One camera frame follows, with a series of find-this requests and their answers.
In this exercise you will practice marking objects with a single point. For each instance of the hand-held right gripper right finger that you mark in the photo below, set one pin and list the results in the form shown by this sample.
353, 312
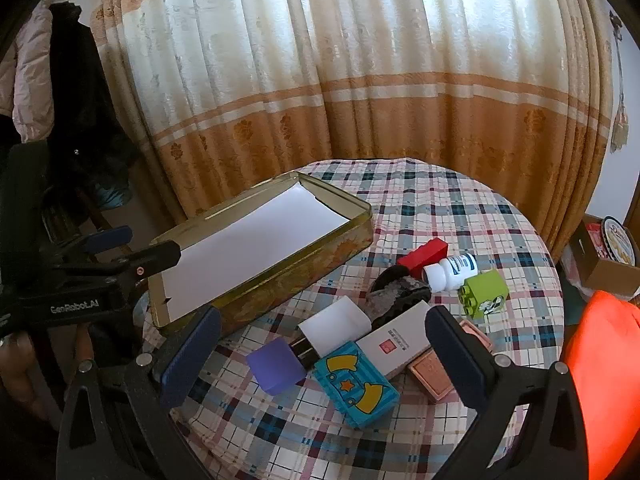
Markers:
455, 360

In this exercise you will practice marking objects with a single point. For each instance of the person's left hand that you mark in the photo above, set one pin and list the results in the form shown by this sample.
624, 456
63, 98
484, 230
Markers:
15, 365

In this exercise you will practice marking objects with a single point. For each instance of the teal cloth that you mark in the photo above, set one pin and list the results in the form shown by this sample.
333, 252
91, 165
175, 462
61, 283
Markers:
112, 197

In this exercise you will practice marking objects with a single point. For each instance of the white pill bottle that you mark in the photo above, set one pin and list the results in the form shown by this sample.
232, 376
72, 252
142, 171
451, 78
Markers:
450, 271

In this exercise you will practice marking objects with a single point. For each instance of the gold tin box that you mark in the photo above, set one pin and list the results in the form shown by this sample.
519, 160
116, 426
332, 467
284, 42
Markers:
280, 285

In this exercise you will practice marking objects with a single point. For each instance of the cardboard box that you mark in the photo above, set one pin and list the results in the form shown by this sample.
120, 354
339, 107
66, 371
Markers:
600, 270

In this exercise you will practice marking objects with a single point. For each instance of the white plug charger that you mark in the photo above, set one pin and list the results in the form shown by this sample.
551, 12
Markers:
330, 330

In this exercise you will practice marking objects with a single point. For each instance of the green building block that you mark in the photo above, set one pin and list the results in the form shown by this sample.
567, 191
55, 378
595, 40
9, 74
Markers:
482, 292

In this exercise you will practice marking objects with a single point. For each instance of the white box with red label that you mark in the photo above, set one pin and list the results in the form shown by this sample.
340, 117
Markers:
395, 340

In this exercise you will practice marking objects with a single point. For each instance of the pink box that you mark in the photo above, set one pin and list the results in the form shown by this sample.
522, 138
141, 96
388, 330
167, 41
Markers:
435, 375

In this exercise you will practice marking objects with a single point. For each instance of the purple cube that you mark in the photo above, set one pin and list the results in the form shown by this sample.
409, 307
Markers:
275, 365

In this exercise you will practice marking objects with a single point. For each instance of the dark hanging jacket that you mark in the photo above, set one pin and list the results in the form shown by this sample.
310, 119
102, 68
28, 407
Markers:
80, 110

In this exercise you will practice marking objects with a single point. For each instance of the cream and orange curtain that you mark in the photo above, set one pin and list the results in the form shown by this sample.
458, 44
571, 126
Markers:
350, 60

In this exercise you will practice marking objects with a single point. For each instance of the plaid tablecloth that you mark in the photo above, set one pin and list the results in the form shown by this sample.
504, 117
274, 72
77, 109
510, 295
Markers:
450, 200

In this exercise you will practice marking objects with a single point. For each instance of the blue cartoon block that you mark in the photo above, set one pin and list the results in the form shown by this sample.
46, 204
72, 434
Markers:
355, 385

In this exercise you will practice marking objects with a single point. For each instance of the pale pink padded jacket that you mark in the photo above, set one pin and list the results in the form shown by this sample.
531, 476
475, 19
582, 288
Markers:
32, 85

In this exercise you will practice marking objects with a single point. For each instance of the round patterned tin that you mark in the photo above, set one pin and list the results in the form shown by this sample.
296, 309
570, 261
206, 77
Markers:
620, 240

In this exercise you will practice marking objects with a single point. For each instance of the red building block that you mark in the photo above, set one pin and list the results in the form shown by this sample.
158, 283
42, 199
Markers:
425, 257

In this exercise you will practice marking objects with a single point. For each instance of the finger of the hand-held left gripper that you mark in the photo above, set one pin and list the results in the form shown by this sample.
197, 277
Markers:
107, 240
155, 256

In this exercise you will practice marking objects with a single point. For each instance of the curtain tassel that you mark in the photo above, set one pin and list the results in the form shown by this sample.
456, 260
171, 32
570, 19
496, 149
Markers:
620, 130

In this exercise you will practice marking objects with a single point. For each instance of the orange cloth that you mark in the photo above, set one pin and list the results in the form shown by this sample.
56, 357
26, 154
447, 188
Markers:
605, 370

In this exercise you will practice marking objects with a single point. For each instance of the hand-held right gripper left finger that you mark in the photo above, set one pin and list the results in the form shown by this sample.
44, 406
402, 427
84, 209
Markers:
190, 360

